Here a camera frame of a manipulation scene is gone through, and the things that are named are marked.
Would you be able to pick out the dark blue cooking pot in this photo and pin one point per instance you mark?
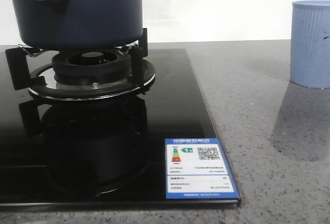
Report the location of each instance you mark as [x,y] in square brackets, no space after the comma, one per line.
[78,24]

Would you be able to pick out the light blue ribbed cup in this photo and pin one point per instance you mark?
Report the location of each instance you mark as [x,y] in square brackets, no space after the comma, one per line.
[309,58]

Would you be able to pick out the right burner with pot support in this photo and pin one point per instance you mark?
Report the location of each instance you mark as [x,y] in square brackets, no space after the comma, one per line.
[84,75]

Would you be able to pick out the black glass gas stove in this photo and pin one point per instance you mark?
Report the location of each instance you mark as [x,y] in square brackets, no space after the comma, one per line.
[101,153]

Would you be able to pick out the blue white energy label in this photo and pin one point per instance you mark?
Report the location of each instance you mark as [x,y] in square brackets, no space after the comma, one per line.
[196,168]

